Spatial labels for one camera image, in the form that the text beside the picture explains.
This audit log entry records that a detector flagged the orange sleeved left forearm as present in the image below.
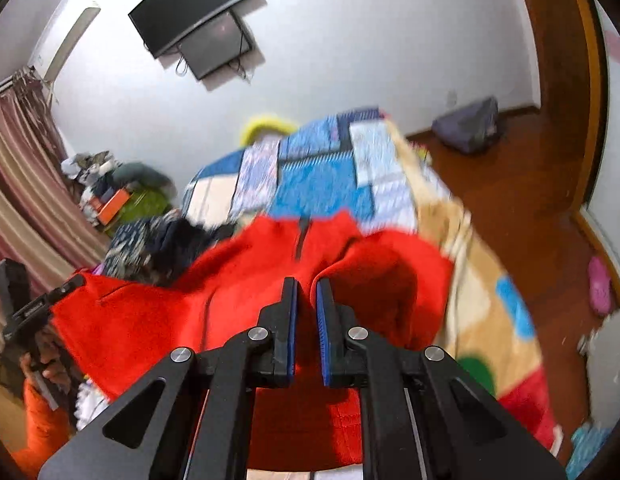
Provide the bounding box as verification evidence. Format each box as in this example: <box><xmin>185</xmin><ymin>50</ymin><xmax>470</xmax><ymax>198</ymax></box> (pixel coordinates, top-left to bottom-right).
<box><xmin>10</xmin><ymin>377</ymin><xmax>76</xmax><ymax>478</ymax></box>

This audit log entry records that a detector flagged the green patterned cloth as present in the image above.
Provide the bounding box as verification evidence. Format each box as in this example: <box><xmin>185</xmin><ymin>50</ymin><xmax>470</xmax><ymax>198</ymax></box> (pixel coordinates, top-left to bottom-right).
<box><xmin>110</xmin><ymin>190</ymin><xmax>171</xmax><ymax>236</ymax></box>

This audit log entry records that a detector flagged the grey pillow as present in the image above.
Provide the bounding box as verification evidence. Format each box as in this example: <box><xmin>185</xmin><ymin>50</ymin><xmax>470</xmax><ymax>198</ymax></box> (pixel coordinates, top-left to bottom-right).
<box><xmin>112</xmin><ymin>161</ymin><xmax>178</xmax><ymax>198</ymax></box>

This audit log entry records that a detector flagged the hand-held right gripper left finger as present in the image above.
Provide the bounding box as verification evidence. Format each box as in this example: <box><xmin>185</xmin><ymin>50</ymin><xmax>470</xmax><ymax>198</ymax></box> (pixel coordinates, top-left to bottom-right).
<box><xmin>37</xmin><ymin>276</ymin><xmax>299</xmax><ymax>480</ymax></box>

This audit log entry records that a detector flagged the colourful cartoon blanket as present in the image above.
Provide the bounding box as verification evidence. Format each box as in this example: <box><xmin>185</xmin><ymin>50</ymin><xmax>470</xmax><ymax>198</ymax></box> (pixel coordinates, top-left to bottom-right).
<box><xmin>390</xmin><ymin>125</ymin><xmax>565</xmax><ymax>461</ymax></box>

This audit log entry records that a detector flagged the black wall television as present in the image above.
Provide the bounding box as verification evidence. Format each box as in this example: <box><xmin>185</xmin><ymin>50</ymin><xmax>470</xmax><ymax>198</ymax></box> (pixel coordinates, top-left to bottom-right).
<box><xmin>128</xmin><ymin>0</ymin><xmax>255</xmax><ymax>59</ymax></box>

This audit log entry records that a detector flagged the blue patchwork bedsheet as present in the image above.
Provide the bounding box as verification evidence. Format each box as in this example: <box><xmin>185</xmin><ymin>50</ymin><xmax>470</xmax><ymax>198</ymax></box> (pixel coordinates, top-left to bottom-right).
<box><xmin>182</xmin><ymin>106</ymin><xmax>453</xmax><ymax>233</ymax></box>

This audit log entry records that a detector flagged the white lace cloth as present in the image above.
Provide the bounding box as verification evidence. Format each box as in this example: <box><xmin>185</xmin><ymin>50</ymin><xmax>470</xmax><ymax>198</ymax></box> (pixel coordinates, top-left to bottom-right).
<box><xmin>75</xmin><ymin>380</ymin><xmax>111</xmax><ymax>431</ymax></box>

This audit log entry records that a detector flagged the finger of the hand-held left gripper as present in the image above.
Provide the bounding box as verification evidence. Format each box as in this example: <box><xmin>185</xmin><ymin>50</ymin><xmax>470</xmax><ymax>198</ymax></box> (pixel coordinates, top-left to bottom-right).
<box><xmin>47</xmin><ymin>274</ymin><xmax>87</xmax><ymax>307</ymax></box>

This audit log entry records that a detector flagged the person's left hand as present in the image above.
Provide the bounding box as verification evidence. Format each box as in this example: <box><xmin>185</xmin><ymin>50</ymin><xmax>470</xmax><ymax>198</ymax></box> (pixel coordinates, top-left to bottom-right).
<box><xmin>20</xmin><ymin>327</ymin><xmax>73</xmax><ymax>393</ymax></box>

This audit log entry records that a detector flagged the black monitor cable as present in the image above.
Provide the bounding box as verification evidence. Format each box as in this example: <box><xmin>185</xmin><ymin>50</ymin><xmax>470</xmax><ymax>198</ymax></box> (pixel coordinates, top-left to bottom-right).
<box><xmin>230</xmin><ymin>57</ymin><xmax>254</xmax><ymax>83</ymax></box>

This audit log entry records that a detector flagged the yellow plush object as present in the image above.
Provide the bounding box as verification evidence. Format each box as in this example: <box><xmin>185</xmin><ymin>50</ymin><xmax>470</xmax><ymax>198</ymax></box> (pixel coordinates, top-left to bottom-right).
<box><xmin>239</xmin><ymin>115</ymin><xmax>297</xmax><ymax>145</ymax></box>

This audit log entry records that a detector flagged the red zip jacket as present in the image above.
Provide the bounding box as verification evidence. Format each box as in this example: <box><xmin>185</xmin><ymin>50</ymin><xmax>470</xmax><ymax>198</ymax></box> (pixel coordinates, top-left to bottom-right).
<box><xmin>49</xmin><ymin>210</ymin><xmax>455</xmax><ymax>473</ymax></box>

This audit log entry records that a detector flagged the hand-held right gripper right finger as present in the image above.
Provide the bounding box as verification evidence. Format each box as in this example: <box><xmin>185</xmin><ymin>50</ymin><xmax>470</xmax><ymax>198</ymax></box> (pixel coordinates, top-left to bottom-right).
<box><xmin>316</xmin><ymin>277</ymin><xmax>568</xmax><ymax>480</ymax></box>

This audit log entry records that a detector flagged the dark patterned cloth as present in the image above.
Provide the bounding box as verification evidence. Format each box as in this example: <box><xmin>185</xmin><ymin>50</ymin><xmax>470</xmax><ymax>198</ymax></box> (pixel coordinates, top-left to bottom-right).
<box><xmin>104</xmin><ymin>210</ymin><xmax>241</xmax><ymax>286</ymax></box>

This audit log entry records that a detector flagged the light blue patterned cloth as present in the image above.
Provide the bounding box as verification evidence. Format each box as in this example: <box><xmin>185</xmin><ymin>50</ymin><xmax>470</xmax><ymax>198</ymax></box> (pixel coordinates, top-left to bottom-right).
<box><xmin>564</xmin><ymin>422</ymin><xmax>613</xmax><ymax>480</ymax></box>

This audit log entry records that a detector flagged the wooden wardrobe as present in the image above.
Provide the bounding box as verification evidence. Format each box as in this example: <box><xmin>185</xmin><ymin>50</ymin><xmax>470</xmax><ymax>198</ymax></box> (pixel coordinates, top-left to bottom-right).
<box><xmin>510</xmin><ymin>0</ymin><xmax>620</xmax><ymax>306</ymax></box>

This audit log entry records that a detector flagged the small black wall monitor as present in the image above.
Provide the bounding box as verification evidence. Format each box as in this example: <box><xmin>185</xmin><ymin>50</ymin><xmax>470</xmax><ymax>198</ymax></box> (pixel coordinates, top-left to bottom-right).
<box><xmin>179</xmin><ymin>7</ymin><xmax>253</xmax><ymax>81</ymax></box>

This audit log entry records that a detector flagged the brown striped curtain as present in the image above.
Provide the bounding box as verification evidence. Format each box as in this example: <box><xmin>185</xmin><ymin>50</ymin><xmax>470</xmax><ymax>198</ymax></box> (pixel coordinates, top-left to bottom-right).
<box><xmin>0</xmin><ymin>67</ymin><xmax>111</xmax><ymax>356</ymax></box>

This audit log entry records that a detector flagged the white heart-sticker sliding door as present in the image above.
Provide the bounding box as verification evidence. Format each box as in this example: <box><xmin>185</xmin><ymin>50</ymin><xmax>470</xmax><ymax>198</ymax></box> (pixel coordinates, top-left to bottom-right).
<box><xmin>587</xmin><ymin>0</ymin><xmax>620</xmax><ymax>221</ymax></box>

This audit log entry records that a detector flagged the white air conditioner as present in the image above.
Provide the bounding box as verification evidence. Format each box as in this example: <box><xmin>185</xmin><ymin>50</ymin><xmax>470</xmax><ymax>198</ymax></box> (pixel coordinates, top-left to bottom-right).
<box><xmin>32</xmin><ymin>5</ymin><xmax>101</xmax><ymax>83</ymax></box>

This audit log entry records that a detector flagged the dark grey bag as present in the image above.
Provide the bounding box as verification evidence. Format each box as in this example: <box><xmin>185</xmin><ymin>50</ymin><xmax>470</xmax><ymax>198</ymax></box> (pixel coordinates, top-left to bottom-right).
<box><xmin>432</xmin><ymin>96</ymin><xmax>505</xmax><ymax>155</ymax></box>

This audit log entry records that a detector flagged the orange box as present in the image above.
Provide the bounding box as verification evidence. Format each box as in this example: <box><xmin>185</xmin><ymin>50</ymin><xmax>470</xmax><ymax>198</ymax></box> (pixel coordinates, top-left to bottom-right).
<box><xmin>97</xmin><ymin>188</ymin><xmax>133</xmax><ymax>226</ymax></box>

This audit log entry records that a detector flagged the pink slipper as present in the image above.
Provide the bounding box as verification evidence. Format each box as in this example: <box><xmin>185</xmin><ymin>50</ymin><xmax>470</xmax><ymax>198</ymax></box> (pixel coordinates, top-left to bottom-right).
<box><xmin>587</xmin><ymin>256</ymin><xmax>614</xmax><ymax>317</ymax></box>

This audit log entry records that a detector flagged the white bulky object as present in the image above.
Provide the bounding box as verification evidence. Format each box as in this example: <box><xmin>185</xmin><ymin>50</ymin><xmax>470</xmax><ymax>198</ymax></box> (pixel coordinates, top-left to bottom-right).
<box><xmin>584</xmin><ymin>310</ymin><xmax>620</xmax><ymax>428</ymax></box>

